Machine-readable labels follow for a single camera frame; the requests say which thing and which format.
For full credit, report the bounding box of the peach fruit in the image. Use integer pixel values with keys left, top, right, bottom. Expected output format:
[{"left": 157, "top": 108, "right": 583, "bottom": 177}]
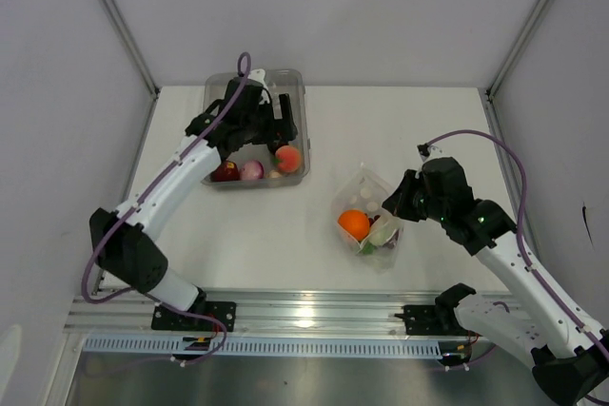
[{"left": 274, "top": 145, "right": 303, "bottom": 174}]

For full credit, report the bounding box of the white slotted cable duct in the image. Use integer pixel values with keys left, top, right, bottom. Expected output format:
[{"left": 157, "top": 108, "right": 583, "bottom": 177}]
[{"left": 83, "top": 334, "right": 442, "bottom": 359}]

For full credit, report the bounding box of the purple grape bunch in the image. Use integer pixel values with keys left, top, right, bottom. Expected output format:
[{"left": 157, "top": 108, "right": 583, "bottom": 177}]
[{"left": 367, "top": 215, "right": 398, "bottom": 247}]

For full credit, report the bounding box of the orange fruit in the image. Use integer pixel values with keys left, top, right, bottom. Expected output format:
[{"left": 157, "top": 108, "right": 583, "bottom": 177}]
[{"left": 337, "top": 209, "right": 370, "bottom": 242}]

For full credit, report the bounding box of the pink onion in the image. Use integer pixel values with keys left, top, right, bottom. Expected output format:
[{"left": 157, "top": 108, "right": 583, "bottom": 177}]
[{"left": 240, "top": 160, "right": 265, "bottom": 181}]

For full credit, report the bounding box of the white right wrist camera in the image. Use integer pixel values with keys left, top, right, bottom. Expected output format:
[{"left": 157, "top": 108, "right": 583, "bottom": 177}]
[{"left": 417, "top": 144, "right": 444, "bottom": 164}]

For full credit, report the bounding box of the white radish with leaves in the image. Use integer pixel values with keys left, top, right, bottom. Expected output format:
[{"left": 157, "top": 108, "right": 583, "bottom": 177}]
[{"left": 359, "top": 215, "right": 401, "bottom": 256}]

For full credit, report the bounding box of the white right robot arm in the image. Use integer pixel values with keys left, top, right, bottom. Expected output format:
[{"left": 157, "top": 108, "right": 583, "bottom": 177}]
[{"left": 383, "top": 157, "right": 608, "bottom": 405}]

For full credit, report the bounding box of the clear zip top bag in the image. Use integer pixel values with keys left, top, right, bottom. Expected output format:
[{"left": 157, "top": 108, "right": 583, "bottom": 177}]
[{"left": 330, "top": 166, "right": 403, "bottom": 272}]

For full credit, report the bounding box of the dark red apple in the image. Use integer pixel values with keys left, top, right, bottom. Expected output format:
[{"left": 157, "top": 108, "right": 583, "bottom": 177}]
[{"left": 209, "top": 161, "right": 241, "bottom": 183}]

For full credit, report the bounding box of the aluminium frame post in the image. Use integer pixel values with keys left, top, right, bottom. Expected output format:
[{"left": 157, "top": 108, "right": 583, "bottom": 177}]
[
  {"left": 98, "top": 0, "right": 160, "bottom": 97},
  {"left": 485, "top": 0, "right": 555, "bottom": 103}
]

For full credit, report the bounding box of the garlic bulb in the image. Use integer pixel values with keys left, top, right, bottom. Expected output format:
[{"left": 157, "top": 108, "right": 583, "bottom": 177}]
[{"left": 266, "top": 169, "right": 284, "bottom": 179}]

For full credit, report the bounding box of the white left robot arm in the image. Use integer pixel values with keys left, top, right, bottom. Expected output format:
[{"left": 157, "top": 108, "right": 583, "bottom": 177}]
[{"left": 89, "top": 69, "right": 298, "bottom": 330}]

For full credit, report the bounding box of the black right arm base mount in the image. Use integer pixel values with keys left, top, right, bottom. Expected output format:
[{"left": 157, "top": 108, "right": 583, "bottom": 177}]
[{"left": 393, "top": 283, "right": 477, "bottom": 337}]

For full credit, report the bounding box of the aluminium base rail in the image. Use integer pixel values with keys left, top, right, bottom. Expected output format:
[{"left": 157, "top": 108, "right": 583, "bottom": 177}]
[{"left": 63, "top": 289, "right": 439, "bottom": 339}]

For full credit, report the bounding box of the right aluminium frame post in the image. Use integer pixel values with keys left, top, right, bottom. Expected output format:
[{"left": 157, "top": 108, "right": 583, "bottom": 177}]
[{"left": 485, "top": 0, "right": 555, "bottom": 103}]

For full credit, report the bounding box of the left aluminium frame post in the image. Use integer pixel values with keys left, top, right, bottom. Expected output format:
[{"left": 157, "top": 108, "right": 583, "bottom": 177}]
[{"left": 98, "top": 0, "right": 160, "bottom": 97}]

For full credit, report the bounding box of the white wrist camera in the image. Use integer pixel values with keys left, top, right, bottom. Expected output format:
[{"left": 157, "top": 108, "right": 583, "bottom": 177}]
[
  {"left": 248, "top": 68, "right": 272, "bottom": 105},
  {"left": 417, "top": 144, "right": 444, "bottom": 164}
]

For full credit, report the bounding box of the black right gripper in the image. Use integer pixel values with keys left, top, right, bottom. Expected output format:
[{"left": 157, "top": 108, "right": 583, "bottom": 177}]
[{"left": 383, "top": 169, "right": 448, "bottom": 223}]

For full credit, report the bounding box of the grey plastic food bin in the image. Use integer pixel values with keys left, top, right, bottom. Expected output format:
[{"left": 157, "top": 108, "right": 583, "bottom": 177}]
[{"left": 203, "top": 68, "right": 310, "bottom": 189}]

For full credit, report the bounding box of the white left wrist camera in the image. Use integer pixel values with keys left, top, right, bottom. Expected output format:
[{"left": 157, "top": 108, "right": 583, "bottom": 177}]
[{"left": 248, "top": 68, "right": 272, "bottom": 105}]

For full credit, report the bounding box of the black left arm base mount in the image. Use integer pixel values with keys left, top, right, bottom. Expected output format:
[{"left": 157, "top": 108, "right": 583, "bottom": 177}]
[{"left": 151, "top": 291, "right": 237, "bottom": 333}]

